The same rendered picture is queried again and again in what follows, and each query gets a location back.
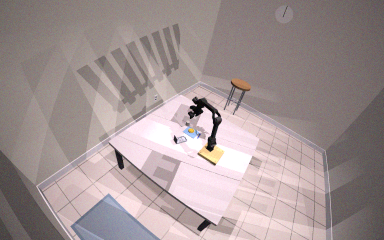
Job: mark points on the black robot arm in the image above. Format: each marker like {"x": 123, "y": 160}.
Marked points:
{"x": 201, "y": 103}

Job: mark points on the light blue square mat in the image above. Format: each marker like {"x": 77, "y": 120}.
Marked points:
{"x": 192, "y": 135}

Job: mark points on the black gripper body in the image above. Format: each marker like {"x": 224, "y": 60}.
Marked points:
{"x": 196, "y": 111}

